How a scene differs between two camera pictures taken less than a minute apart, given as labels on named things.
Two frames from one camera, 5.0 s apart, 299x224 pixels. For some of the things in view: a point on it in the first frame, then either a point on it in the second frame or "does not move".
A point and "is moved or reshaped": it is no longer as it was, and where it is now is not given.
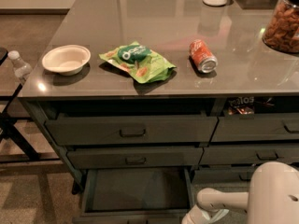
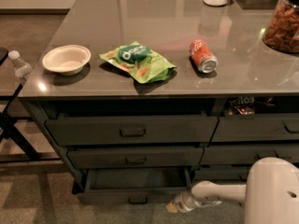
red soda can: x=203 y=58 does not move
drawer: x=256 y=127 does not move
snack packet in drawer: x=241 y=105 does not move
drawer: x=142 y=195 is moved or reshaped
